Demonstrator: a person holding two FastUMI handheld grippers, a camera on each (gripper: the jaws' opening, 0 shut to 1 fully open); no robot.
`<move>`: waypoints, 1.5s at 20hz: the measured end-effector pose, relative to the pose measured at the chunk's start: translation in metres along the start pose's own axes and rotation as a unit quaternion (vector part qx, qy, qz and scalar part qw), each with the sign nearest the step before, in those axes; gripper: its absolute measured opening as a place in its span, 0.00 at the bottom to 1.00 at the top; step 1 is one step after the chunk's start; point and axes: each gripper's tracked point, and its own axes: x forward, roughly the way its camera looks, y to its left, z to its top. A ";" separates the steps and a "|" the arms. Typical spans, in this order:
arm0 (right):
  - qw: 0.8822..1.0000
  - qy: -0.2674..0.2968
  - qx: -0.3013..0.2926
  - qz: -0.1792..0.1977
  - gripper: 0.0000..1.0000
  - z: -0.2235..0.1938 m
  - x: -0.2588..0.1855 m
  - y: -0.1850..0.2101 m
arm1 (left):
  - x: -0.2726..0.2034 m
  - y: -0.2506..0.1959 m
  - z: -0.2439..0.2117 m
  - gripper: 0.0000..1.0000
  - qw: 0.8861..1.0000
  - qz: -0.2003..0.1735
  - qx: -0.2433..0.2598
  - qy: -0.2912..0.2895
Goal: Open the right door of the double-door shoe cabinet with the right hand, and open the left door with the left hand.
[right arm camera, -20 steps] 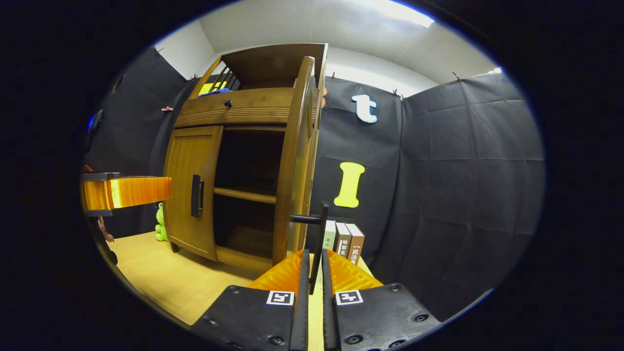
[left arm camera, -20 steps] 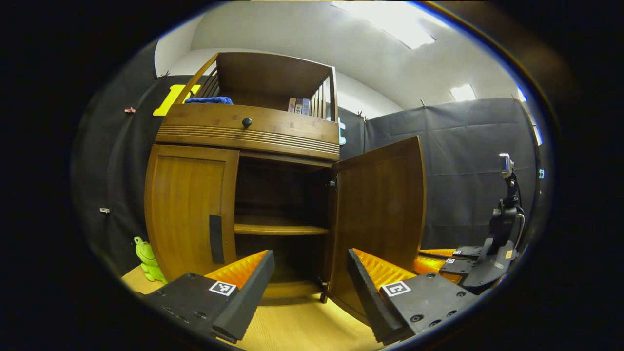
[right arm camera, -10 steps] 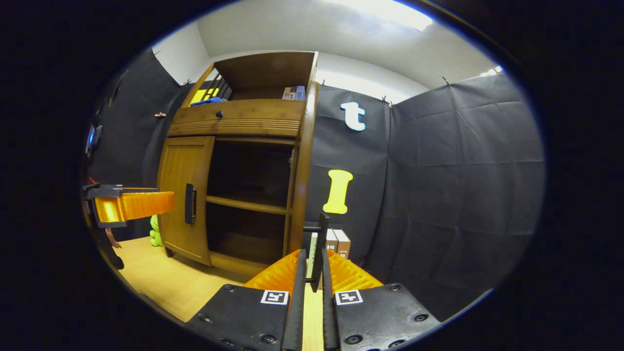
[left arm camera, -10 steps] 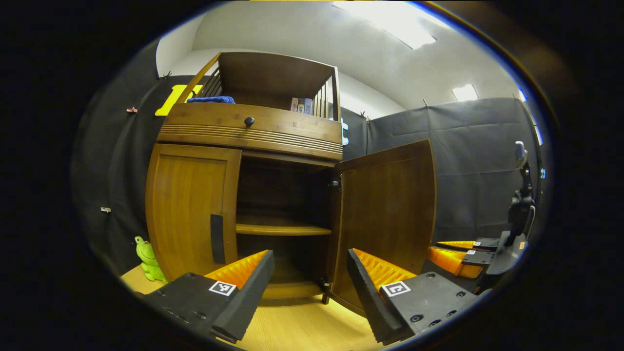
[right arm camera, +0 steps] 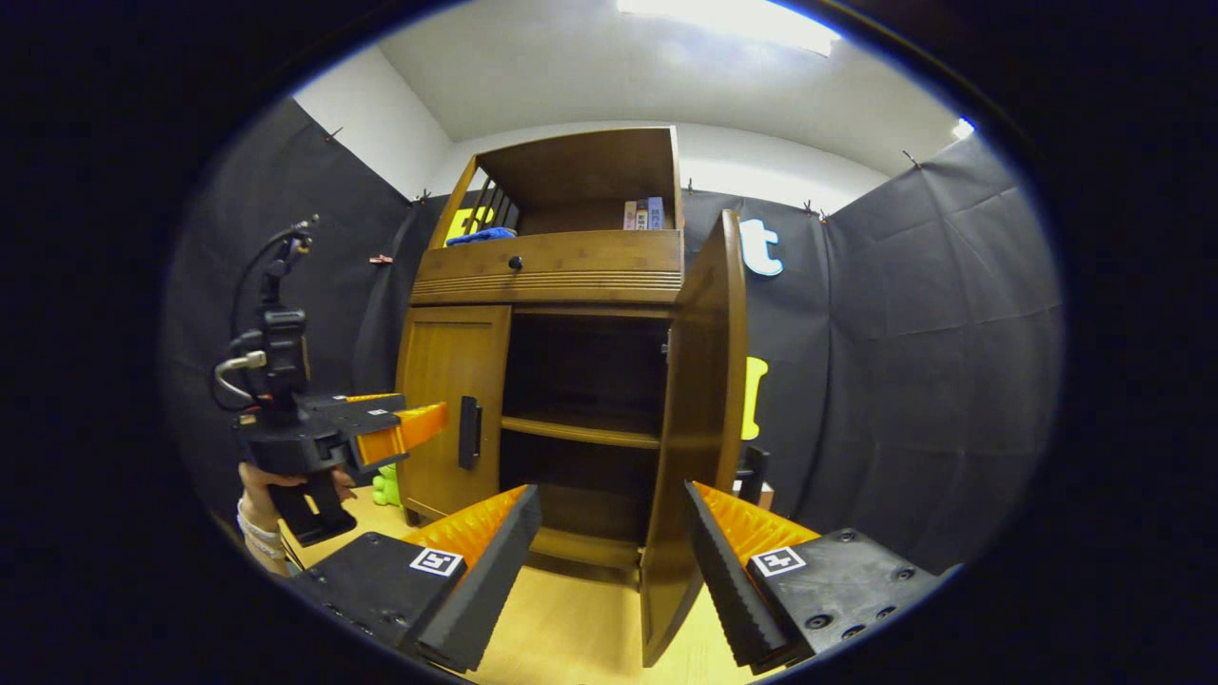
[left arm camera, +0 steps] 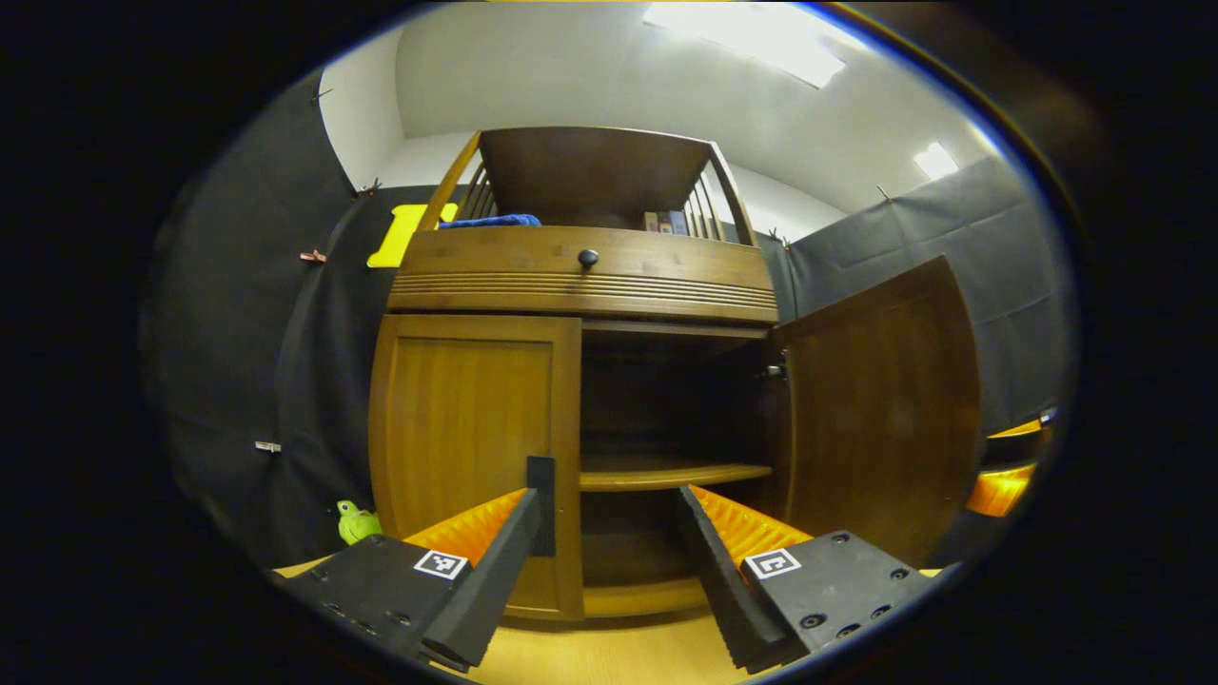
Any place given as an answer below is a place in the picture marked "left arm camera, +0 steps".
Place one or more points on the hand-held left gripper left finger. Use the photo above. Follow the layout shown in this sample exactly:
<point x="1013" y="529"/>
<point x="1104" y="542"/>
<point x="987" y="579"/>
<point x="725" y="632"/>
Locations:
<point x="485" y="595"/>

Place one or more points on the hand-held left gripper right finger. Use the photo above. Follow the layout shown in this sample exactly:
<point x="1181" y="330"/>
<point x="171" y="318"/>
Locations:
<point x="718" y="585"/>

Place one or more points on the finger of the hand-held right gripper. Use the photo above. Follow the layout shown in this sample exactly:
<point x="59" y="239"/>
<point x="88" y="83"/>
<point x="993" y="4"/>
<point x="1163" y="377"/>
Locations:
<point x="1018" y="430"/>
<point x="999" y="490"/>

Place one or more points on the wooden shoe cabinet door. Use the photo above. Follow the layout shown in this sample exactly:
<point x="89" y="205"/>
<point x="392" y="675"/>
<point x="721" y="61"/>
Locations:
<point x="875" y="409"/>
<point x="466" y="419"/>

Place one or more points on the wooden double-door shoe cabinet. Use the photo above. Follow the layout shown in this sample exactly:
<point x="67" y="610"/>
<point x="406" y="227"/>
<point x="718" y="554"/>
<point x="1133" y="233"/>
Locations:
<point x="590" y="181"/>

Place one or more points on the wooden inner shelf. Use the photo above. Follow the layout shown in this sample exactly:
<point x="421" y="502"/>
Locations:
<point x="666" y="473"/>

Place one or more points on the green frog plush toy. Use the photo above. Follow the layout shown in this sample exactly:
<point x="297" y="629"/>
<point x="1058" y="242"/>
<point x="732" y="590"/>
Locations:
<point x="358" y="523"/>

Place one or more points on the small ceiling light panel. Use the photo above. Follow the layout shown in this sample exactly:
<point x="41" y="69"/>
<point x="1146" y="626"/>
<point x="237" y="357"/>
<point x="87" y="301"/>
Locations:
<point x="936" y="161"/>

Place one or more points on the wooden drawer with black knob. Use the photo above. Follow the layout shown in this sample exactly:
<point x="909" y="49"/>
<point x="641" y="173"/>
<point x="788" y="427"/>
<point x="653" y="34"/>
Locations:
<point x="495" y="257"/>

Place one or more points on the black backdrop cloth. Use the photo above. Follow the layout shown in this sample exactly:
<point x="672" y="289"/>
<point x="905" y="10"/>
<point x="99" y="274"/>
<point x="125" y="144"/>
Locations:
<point x="238" y="362"/>

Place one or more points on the blue towel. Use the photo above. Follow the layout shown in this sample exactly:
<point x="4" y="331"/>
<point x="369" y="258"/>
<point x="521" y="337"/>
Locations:
<point x="490" y="221"/>

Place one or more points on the large ceiling light panel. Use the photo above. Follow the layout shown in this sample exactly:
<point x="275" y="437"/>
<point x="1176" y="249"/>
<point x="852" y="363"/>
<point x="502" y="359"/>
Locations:
<point x="752" y="38"/>

